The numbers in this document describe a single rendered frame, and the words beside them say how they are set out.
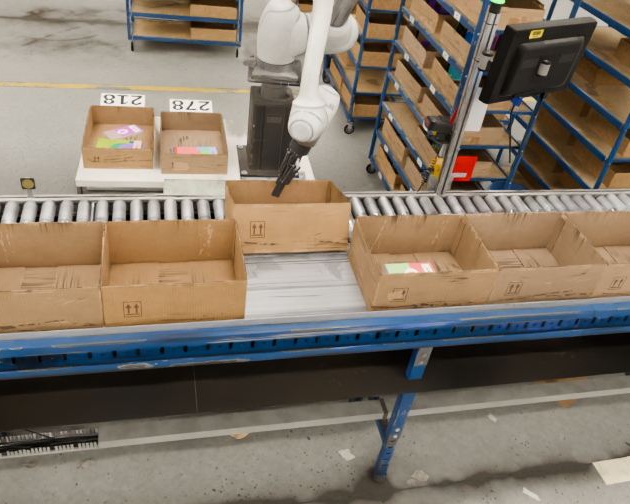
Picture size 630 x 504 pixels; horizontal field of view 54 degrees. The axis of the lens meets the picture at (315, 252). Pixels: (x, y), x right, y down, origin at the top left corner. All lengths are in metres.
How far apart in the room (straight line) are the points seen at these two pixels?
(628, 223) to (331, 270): 1.17
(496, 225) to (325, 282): 0.66
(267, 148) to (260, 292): 0.92
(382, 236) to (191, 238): 0.64
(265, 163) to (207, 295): 1.11
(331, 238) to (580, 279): 0.82
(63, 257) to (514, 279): 1.40
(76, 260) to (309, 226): 0.74
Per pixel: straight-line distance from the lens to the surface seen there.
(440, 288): 1.94
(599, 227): 2.53
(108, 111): 3.05
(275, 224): 2.02
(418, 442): 2.78
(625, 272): 2.28
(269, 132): 2.66
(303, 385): 2.04
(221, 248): 2.01
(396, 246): 2.16
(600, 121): 3.92
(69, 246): 2.00
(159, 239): 1.97
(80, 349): 1.78
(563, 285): 2.17
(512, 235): 2.34
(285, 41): 2.51
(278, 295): 1.93
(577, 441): 3.09
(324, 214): 2.04
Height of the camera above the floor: 2.19
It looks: 38 degrees down
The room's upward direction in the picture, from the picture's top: 9 degrees clockwise
